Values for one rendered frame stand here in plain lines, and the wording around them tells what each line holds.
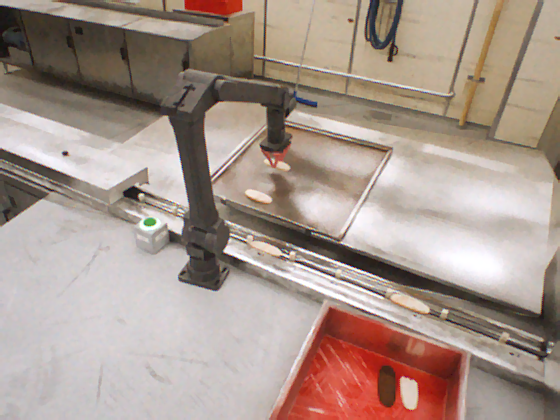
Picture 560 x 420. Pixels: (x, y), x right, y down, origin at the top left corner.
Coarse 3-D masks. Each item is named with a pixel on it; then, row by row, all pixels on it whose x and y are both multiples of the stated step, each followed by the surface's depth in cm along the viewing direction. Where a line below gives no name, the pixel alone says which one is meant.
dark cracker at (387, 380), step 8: (384, 368) 91; (392, 368) 91; (384, 376) 89; (392, 376) 89; (384, 384) 87; (392, 384) 87; (384, 392) 86; (392, 392) 86; (384, 400) 85; (392, 400) 85
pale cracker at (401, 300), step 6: (396, 294) 106; (396, 300) 104; (402, 300) 104; (408, 300) 104; (414, 300) 104; (402, 306) 103; (408, 306) 103; (414, 306) 103; (420, 306) 103; (426, 306) 103; (420, 312) 102; (426, 312) 102
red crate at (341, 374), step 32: (320, 352) 94; (352, 352) 95; (320, 384) 88; (352, 384) 88; (448, 384) 89; (288, 416) 82; (320, 416) 82; (352, 416) 82; (384, 416) 83; (416, 416) 83
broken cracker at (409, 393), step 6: (402, 378) 89; (408, 378) 89; (402, 384) 88; (408, 384) 88; (414, 384) 88; (402, 390) 87; (408, 390) 86; (414, 390) 86; (402, 396) 86; (408, 396) 85; (414, 396) 85; (408, 402) 84; (414, 402) 85; (408, 408) 84; (414, 408) 84
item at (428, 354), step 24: (336, 312) 93; (360, 312) 92; (312, 336) 86; (336, 336) 97; (360, 336) 93; (384, 336) 90; (408, 336) 87; (312, 360) 90; (408, 360) 91; (432, 360) 88; (456, 360) 85; (288, 384) 76; (456, 384) 80; (288, 408) 78; (456, 408) 74
